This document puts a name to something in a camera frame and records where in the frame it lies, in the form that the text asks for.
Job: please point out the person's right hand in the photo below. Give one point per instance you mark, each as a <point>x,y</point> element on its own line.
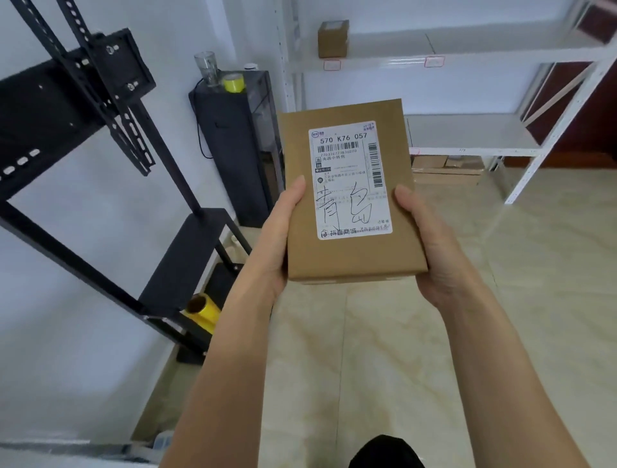
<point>443,270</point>

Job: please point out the person's left hand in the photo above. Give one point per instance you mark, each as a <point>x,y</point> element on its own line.
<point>272,255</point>

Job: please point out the white metal shelf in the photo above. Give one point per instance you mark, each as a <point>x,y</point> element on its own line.
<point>482,132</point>

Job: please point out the person's left forearm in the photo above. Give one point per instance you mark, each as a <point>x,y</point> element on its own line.
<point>217,385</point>

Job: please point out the person's right forearm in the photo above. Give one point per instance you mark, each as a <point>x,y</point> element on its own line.
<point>506,385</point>

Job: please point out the pile of stored cardboard boxes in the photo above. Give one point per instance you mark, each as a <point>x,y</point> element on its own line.
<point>434,164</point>

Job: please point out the yellow film roll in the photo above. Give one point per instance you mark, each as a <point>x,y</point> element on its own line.
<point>205,311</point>

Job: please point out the black water dispenser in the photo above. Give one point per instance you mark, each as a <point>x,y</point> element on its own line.
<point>231,159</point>

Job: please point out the yellow tape roll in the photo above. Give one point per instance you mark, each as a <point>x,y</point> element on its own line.
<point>234,84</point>

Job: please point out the clear jar with silver lid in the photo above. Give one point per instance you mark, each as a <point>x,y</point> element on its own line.
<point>249,66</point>

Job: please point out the clear glass pitcher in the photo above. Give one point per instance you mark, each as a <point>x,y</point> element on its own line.
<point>207,67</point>

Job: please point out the dark red door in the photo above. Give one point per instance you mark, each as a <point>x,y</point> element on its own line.
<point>593,120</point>

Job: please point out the black metal screen stand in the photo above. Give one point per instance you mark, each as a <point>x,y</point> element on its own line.
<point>48,101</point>

